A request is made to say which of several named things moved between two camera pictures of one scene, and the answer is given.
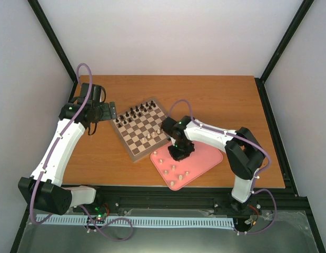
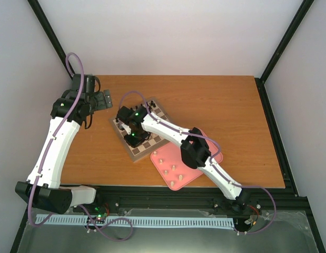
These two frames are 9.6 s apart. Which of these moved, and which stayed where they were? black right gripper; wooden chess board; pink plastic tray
Moved: black right gripper
Stayed: pink plastic tray; wooden chess board
